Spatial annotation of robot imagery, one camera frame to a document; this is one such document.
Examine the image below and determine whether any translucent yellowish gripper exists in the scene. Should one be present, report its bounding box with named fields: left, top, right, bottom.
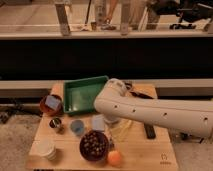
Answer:
left=109, top=120, right=128, bottom=142

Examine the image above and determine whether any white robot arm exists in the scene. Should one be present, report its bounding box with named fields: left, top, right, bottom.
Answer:
left=94, top=78, right=213, bottom=139

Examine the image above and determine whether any dark bowl of grapes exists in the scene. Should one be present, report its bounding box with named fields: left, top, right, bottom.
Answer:
left=79, top=130, right=109, bottom=162

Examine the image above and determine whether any blue plastic cup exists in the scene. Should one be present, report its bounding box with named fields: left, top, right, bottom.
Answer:
left=70, top=120, right=84, bottom=136

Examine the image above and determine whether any small metal cup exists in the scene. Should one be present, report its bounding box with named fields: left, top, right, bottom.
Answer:
left=49, top=118, right=62, bottom=132

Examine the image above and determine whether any white paper cup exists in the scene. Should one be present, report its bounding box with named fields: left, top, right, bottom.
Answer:
left=36, top=139, right=56, bottom=160

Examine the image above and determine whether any orange fruit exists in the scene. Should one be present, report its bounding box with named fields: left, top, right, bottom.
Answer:
left=107, top=150, right=122, bottom=166

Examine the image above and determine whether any black remote control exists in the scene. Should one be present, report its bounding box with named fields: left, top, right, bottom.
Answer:
left=144, top=124, right=156, bottom=139

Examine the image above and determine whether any green plastic tray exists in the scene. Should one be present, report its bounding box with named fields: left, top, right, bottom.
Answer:
left=63, top=76, right=108, bottom=116

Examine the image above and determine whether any blue sponge block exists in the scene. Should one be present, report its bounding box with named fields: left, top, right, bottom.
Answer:
left=45, top=95, right=61, bottom=110

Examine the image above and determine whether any red bowl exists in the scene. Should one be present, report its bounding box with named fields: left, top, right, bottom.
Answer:
left=40, top=94, right=63, bottom=116

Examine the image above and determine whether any black handled can opener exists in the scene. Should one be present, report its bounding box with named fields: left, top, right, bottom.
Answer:
left=125, top=82, right=152, bottom=99

